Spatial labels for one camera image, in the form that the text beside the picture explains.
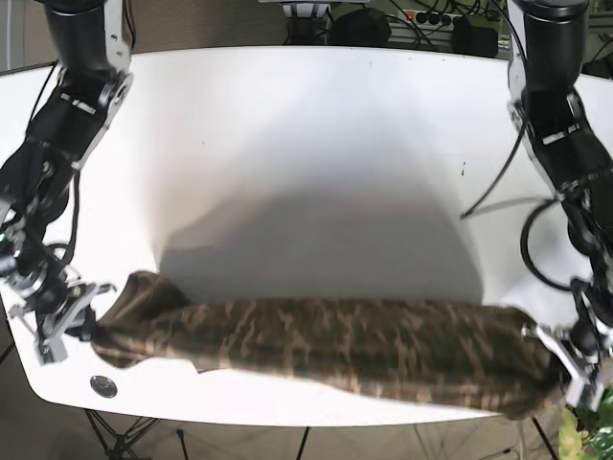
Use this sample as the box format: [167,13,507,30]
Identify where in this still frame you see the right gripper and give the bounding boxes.
[1,249,117,365]

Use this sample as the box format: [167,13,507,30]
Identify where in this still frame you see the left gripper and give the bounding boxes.
[522,278,613,413]

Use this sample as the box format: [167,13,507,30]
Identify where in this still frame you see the camouflage T-shirt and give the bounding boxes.
[91,271,564,419]

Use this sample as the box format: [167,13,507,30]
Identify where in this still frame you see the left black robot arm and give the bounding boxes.
[458,1,612,417]

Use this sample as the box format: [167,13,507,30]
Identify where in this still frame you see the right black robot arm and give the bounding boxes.
[1,1,135,364]

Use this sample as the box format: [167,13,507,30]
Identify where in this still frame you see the green plant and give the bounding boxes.
[557,400,612,459]

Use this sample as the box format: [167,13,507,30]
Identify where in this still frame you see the left metal table grommet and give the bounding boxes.
[89,376,118,399]

